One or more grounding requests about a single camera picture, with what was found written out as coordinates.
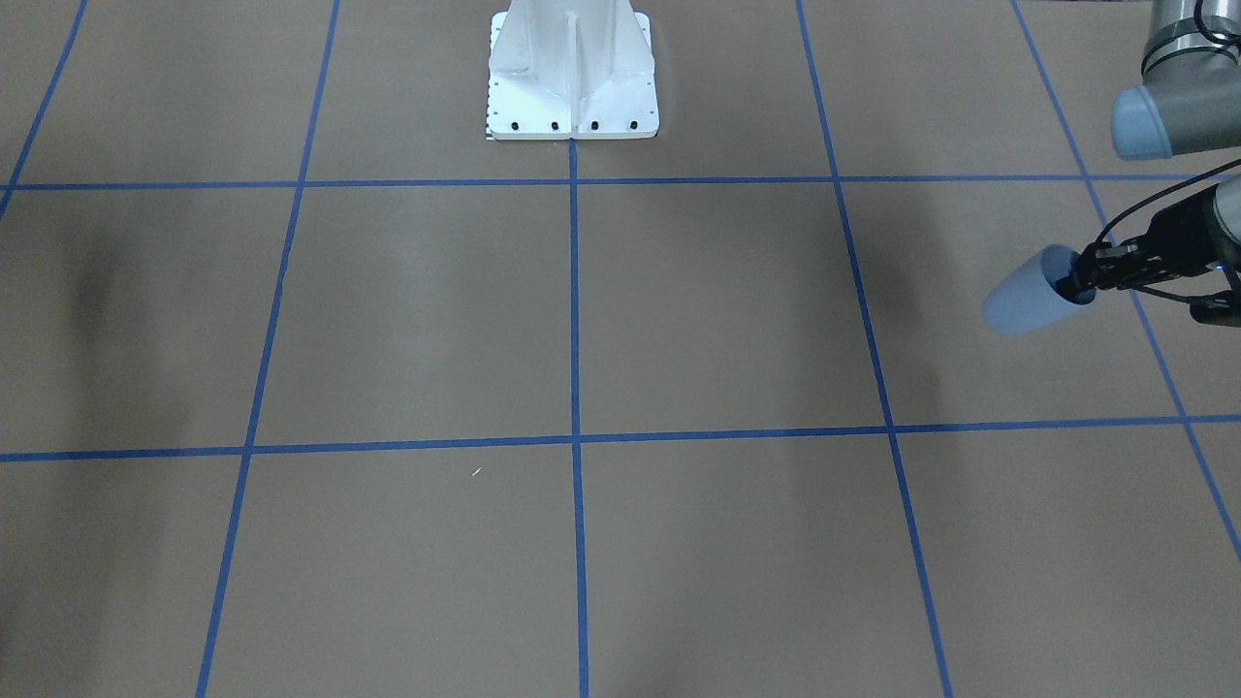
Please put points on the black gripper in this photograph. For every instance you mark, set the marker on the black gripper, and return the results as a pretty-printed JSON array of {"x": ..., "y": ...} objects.
[{"x": 1177, "y": 236}]

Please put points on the blue plastic cup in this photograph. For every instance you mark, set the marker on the blue plastic cup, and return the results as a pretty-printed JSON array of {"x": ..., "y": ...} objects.
[{"x": 1026, "y": 300}]

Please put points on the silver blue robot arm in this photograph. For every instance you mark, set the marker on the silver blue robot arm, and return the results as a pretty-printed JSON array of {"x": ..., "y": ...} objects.
[{"x": 1185, "y": 103}]

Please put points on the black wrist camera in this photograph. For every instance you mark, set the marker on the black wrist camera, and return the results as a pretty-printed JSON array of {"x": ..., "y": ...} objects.
[{"x": 1220, "y": 310}]

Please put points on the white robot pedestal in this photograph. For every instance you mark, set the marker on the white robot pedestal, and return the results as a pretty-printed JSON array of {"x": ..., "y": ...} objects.
[{"x": 563, "y": 70}]

